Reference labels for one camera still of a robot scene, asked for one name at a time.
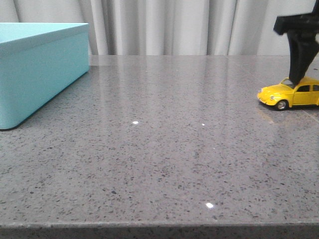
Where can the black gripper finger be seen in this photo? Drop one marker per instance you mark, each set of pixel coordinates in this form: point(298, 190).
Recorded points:
point(301, 31)

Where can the yellow toy beetle car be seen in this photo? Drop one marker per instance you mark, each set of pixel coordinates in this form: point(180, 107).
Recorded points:
point(286, 95)

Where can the light blue plastic box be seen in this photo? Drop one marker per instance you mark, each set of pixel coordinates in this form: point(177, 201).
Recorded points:
point(37, 62)

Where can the grey pleated curtain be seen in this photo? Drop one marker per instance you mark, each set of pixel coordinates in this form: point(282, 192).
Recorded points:
point(167, 27)

